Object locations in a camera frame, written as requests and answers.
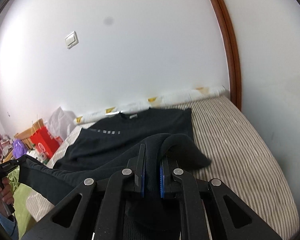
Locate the black sweatshirt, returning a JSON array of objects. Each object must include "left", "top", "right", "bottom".
[{"left": 18, "top": 107, "right": 212, "bottom": 240}]

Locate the left hand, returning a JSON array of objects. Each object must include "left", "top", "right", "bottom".
[{"left": 0, "top": 177, "right": 14, "bottom": 208}]

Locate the green bed sheet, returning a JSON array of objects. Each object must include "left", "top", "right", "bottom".
[{"left": 7, "top": 168, "right": 36, "bottom": 239}]

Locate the purple plastic bag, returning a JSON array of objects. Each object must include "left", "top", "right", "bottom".
[{"left": 13, "top": 139, "right": 28, "bottom": 159}]

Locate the blue denim sleeve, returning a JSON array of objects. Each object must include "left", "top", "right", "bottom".
[{"left": 0, "top": 213, "right": 19, "bottom": 240}]

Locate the red paper gift bag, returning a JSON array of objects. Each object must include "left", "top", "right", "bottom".
[{"left": 30, "top": 126, "right": 59, "bottom": 159}]

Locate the striped quilted mattress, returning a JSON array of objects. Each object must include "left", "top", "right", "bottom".
[{"left": 26, "top": 94, "right": 300, "bottom": 240}]

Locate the white plastic shopping bag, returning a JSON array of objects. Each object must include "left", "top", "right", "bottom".
[{"left": 45, "top": 107, "right": 76, "bottom": 141}]

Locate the brown wooden door frame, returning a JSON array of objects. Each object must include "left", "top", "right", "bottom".
[{"left": 210, "top": 0, "right": 242, "bottom": 110}]

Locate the white light switch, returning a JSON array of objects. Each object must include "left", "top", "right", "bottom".
[{"left": 65, "top": 31, "right": 79, "bottom": 49}]

